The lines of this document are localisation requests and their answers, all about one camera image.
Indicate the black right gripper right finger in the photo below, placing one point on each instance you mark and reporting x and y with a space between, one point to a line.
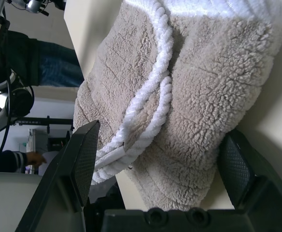
247 169

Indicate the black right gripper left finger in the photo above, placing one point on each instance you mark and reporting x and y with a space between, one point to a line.
66 169

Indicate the beige towel with white trim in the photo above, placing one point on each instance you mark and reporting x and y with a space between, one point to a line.
199 96

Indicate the bystander hand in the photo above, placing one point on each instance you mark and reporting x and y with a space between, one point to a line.
36 158

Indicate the grey equipment shelf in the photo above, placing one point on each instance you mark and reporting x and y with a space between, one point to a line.
42 142

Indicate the dark sleeve with striped cuff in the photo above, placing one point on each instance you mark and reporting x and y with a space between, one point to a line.
5 160

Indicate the bystander in blue jeans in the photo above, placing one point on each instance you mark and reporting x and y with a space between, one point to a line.
56 65

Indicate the black metal frame bar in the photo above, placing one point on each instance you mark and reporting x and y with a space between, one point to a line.
42 120

